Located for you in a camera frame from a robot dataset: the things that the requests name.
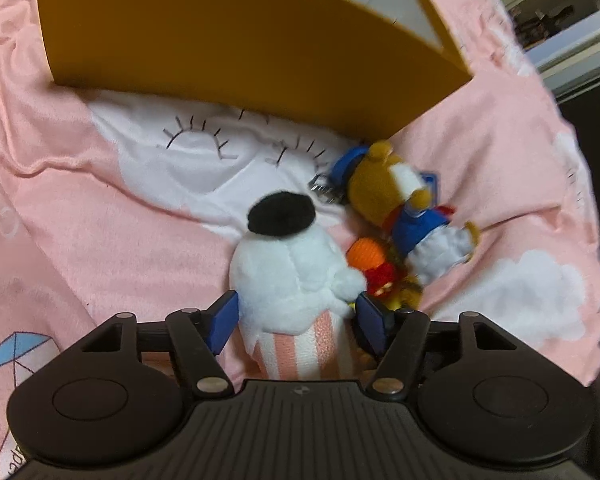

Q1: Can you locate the orange cardboard box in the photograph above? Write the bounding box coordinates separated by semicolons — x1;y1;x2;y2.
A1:
34;0;476;142

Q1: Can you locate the pink printed blanket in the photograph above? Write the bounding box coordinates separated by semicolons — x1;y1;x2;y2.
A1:
0;0;600;480

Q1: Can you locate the white plush toy black hat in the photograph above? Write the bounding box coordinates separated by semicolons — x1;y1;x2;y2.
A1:
228;191;367;381

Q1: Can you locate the small red yellow plush toy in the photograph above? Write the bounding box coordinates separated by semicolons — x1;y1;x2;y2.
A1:
346;237;424;312

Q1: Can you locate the white door frame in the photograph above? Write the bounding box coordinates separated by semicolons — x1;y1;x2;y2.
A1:
525;2;600;98

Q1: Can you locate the brown bear plush blue outfit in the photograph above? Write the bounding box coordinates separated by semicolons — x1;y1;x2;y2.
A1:
309;141;482;287

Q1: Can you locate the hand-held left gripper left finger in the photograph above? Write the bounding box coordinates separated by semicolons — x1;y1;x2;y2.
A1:
80;290;240;397

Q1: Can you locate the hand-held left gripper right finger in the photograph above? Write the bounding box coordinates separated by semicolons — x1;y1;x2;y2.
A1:
356;294;520;401

